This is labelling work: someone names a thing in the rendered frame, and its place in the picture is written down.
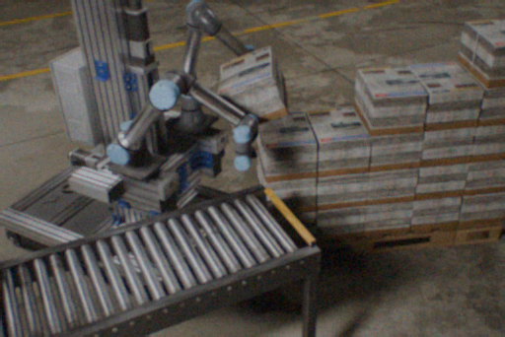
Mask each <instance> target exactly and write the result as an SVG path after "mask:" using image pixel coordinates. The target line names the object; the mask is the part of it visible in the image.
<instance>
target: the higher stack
mask: <svg viewBox="0 0 505 337"><path fill-rule="evenodd" d="M462 33H463V34H462V37H461V43H460V52H459V54H460V55H461V56H462V57H463V58H464V59H466V60H467V61H468V63H470V64H471V68H472V67H474V68H475V69H476V70H478V72H480V73H481V74H482V75H483V76H484V77H485V78H487V79H488V80H489V81H490V80H500V79H505V19H493V20H483V21H474V22H467V23H465V25H464V31H463V32H462ZM457 63H458V64H459V65H460V67H462V68H463V69H464V70H465V71H466V72H467V74H470V77H471V78H474V80H475V81H477V83H478V84H479V85H481V87H482V88H484V94H483V96H482V99H481V106H480V112H479V115H478V118H479V119H480V120H485V119H495V118H504V117H505V87H496V88H486V87H485V85H483V84H482V83H481V82H480V81H478V80H477V78H476V77H475V76H474V74H472V73H471V72H470V71H469V70H467V68H466V67H464V65H463V64H462V63H460V62H457ZM475 128H476V129H475V131H474V132H475V134H474V136H473V153H472V154H471V155H472V158H473V156H488V155H496V154H504V153H505V124H502V125H493V126H484V127H478V126H477V127H475ZM500 186H505V160H497V161H489V162H481V163H473V164H472V163H469V170H468V174H467V182H466V185H465V190H468V189H477V188H492V187H500ZM461 197H462V198H461V199H462V200H461V205H462V206H461V208H460V210H461V211H460V212H459V217H458V220H459V222H460V221H473V220H481V219H489V218H497V217H504V216H505V192H496V193H488V194H480V195H466V196H464V195H463V196H461ZM502 225H503V223H495V224H481V225H473V226H466V227H459V228H458V227H456V235H455V238H454V245H461V244H469V243H476V242H490V241H497V240H499V236H500V231H501V228H502Z"/></svg>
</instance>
